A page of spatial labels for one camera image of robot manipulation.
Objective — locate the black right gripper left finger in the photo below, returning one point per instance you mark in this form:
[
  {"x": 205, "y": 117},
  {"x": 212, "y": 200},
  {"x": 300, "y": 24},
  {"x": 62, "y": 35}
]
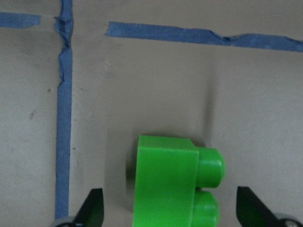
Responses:
[{"x": 91, "y": 213}]

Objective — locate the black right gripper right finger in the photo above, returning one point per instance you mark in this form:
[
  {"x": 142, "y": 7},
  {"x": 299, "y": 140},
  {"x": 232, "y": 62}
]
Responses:
[{"x": 252, "y": 212}]

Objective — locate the green toy block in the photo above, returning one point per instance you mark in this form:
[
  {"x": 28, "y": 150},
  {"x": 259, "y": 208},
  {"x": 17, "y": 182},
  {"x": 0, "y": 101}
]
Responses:
[{"x": 173, "y": 181}]

